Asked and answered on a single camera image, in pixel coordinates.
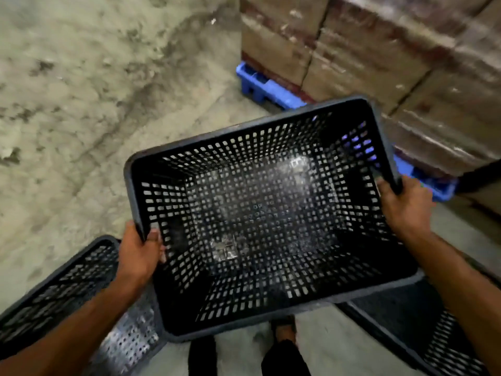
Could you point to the person's right thumb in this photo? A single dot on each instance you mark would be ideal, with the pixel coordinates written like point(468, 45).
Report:
point(385, 195)

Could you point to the person's right leg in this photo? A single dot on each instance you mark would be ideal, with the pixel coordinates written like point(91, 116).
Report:
point(285, 360)

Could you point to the person's left forearm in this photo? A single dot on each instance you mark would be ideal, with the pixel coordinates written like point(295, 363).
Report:
point(66, 325)

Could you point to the blue plastic pallet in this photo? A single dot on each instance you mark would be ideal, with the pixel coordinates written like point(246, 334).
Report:
point(274, 91)

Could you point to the person's right hand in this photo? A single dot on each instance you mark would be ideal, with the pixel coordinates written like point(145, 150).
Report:
point(407, 209)

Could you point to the black perforated plastic crate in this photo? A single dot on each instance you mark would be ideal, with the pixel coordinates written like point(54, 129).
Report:
point(422, 332)
point(270, 215)
point(74, 309)

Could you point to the person's left thumb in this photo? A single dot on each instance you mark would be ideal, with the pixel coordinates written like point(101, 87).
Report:
point(156, 244)

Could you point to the person's leg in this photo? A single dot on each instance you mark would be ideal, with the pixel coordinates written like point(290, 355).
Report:
point(202, 358)
point(285, 360)

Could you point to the person's right foot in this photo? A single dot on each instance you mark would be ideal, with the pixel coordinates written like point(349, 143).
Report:
point(284, 328)

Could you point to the person's left leg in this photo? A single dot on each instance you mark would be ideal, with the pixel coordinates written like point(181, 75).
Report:
point(202, 358)

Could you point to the stack of wrapped cardboard boxes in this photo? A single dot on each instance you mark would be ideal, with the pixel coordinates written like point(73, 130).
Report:
point(391, 54)

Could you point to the person's left hand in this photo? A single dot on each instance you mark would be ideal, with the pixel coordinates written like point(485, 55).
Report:
point(137, 258)

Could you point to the person's right forearm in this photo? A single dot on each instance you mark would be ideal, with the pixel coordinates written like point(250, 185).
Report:
point(458, 293)

